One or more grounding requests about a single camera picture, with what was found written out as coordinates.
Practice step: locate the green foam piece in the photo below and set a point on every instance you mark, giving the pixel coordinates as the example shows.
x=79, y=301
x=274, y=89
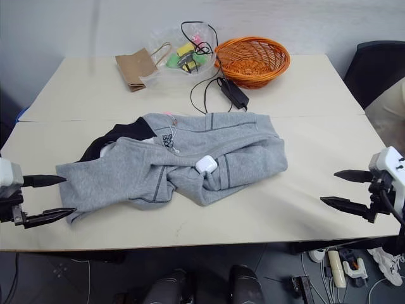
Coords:
x=172, y=60
x=198, y=59

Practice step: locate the yellow foam piece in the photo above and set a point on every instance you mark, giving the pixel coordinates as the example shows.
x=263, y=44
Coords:
x=184, y=49

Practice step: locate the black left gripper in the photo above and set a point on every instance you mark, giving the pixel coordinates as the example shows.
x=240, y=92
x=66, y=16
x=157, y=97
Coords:
x=11, y=209

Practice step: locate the white sneaker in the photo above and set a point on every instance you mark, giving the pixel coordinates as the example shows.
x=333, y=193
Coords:
x=387, y=264

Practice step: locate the black office chair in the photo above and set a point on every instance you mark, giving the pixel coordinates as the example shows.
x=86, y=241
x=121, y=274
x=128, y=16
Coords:
x=376, y=69

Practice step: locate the white earbuds case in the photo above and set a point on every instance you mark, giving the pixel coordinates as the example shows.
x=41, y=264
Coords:
x=205, y=164

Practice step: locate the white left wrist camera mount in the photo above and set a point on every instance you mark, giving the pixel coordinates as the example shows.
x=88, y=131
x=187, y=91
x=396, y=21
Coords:
x=9, y=172

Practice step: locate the pink foam piece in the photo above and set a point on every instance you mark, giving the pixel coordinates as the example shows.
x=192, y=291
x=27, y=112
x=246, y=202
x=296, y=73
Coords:
x=196, y=39

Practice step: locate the white and orange tool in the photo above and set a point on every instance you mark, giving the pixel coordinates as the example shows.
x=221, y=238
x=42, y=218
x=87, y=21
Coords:
x=354, y=266

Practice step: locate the grey zip hoodie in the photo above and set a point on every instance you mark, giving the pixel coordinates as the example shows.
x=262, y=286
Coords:
x=133, y=171

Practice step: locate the dark rounded shape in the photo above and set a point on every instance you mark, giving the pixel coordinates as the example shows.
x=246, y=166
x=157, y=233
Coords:
x=172, y=288
x=246, y=285

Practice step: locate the clear plastic bag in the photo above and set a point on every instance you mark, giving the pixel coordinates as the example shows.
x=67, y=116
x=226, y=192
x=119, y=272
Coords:
x=207, y=68

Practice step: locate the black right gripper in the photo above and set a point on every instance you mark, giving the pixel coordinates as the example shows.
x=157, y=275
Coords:
x=379, y=196

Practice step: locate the orange wicker basket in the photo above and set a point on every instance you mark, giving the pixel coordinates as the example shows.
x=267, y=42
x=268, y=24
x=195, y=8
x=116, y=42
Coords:
x=253, y=68

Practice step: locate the white power strip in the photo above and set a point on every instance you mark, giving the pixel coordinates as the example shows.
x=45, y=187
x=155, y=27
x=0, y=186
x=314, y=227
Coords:
x=336, y=269

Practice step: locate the brown paper bag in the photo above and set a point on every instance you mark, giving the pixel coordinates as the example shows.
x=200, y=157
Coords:
x=134, y=69

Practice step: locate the black power adapter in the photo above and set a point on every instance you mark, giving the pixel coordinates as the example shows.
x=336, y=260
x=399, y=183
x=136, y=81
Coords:
x=235, y=93

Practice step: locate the black box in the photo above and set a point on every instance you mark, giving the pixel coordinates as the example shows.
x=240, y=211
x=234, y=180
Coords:
x=300, y=289

